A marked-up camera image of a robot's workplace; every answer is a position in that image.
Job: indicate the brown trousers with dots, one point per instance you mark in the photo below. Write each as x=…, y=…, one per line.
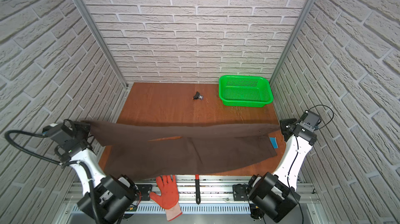
x=143, y=152

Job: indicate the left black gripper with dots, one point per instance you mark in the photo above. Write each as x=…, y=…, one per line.
x=77, y=125

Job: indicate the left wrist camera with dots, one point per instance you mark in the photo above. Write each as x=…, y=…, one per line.
x=59, y=133

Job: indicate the aluminium frame rail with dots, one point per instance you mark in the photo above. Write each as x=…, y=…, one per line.
x=213, y=189

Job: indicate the red work glove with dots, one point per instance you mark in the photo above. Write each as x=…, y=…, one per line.
x=169, y=196

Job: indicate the small black metal object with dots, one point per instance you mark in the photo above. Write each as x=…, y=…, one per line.
x=198, y=96

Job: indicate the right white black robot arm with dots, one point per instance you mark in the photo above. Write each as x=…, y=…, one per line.
x=274, y=194

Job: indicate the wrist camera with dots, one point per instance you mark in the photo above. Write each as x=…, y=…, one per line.
x=311, y=120
x=59, y=133

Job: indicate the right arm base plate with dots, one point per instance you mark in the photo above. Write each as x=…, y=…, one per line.
x=240, y=192

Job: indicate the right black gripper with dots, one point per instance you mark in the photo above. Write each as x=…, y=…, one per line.
x=285, y=124

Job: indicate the red pipe wrench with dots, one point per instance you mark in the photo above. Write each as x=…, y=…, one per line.
x=197, y=189

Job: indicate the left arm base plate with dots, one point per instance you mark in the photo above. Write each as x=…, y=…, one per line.
x=144, y=190

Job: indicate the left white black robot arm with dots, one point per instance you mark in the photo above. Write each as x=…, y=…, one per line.
x=105, y=198

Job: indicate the blue sponge block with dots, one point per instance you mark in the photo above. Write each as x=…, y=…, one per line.
x=274, y=142

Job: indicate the green plastic basket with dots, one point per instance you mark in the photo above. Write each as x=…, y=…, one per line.
x=245, y=91

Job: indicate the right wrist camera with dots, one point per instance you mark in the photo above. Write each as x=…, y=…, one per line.
x=311, y=120

